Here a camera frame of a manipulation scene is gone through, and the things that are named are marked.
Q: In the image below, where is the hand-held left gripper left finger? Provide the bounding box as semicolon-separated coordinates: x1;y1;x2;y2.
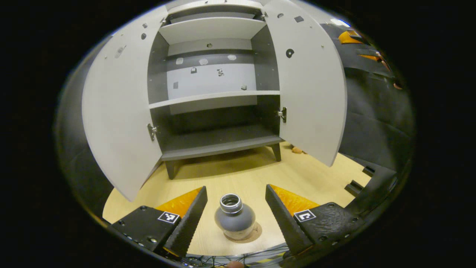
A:
110;186;208;258

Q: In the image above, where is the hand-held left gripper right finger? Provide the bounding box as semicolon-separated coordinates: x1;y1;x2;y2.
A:
265;184;365;256

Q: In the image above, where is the silver bottle with printed label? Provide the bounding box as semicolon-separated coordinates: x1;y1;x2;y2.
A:
214;194;256;240

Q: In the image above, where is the white cabinet door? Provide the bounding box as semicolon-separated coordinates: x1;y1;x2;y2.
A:
262;0;348;167
82;4;170;202

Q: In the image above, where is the black metal stand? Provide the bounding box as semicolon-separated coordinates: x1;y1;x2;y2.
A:
344;166;399;221

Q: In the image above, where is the black backdrop cloth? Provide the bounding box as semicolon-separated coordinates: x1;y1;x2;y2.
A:
55;22;415;218

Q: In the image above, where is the white cabinet drawer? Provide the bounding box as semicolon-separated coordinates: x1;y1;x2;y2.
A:
166;0;263;15

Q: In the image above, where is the round brown coaster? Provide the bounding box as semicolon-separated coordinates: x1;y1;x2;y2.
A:
224;222;263;243

